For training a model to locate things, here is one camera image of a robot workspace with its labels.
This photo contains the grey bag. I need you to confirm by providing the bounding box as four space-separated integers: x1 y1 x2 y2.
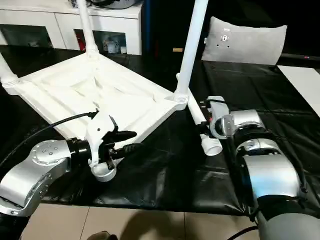
89 0 145 8

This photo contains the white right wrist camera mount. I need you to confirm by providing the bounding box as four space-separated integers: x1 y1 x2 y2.
199 96 230 140

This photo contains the white cabinet with glass doors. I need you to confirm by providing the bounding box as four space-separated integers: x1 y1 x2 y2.
0 0 143 56

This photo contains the black mat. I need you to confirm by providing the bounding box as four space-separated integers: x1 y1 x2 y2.
0 44 320 217

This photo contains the white plastic table leg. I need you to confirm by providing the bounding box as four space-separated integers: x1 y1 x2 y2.
173 0 210 111
176 73 223 157
0 53 20 96
77 0 100 60

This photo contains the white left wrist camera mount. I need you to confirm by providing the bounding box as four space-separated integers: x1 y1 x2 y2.
84 109 120 168

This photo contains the black bar with red light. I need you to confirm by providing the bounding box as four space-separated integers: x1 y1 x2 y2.
279 53 320 66

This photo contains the white flat panel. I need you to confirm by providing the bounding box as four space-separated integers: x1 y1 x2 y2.
277 65 320 111

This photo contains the grey cushion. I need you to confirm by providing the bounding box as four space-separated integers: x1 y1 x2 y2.
201 16 288 66

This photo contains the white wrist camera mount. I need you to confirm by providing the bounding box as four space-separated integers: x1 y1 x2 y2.
84 109 120 168
199 96 230 140

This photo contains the white plastic table top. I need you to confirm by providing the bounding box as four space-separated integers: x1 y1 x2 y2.
2 53 190 182

